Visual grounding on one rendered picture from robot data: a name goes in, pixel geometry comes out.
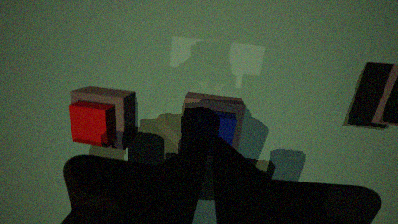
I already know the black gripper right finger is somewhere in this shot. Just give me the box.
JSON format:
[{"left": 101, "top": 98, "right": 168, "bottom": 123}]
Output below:
[{"left": 213, "top": 137, "right": 381, "bottom": 224}]

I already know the green button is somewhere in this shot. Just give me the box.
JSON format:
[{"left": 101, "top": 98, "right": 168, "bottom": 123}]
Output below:
[{"left": 350, "top": 62, "right": 398, "bottom": 126}]

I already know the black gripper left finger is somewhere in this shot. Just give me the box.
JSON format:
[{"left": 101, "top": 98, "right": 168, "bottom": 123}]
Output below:
[{"left": 63, "top": 135, "right": 209, "bottom": 224}]

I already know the red button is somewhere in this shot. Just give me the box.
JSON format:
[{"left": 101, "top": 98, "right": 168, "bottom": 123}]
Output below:
[{"left": 69, "top": 86, "right": 135, "bottom": 150}]

